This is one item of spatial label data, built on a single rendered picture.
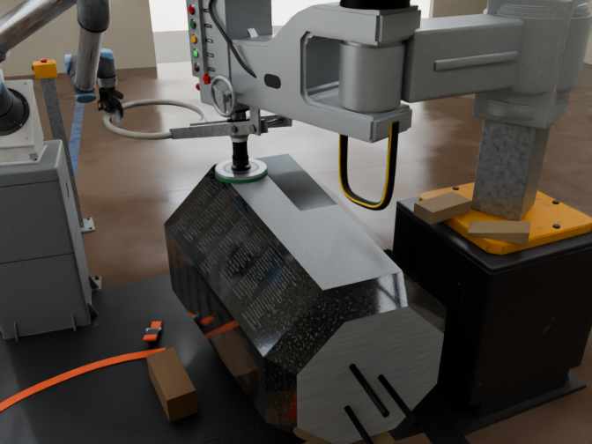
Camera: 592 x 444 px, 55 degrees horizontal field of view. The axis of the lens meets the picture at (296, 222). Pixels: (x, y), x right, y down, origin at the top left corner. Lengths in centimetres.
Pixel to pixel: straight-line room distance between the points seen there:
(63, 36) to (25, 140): 603
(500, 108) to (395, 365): 94
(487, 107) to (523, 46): 24
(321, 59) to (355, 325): 84
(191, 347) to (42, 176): 101
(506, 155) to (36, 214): 197
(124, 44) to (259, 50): 678
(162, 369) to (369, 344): 108
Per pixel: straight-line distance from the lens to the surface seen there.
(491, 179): 224
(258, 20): 217
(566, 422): 263
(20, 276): 290
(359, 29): 165
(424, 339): 179
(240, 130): 220
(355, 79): 169
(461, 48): 184
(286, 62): 187
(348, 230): 192
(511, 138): 217
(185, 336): 283
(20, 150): 273
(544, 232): 222
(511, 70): 201
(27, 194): 271
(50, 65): 364
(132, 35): 867
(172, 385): 241
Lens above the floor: 175
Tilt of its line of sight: 27 degrees down
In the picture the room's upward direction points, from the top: straight up
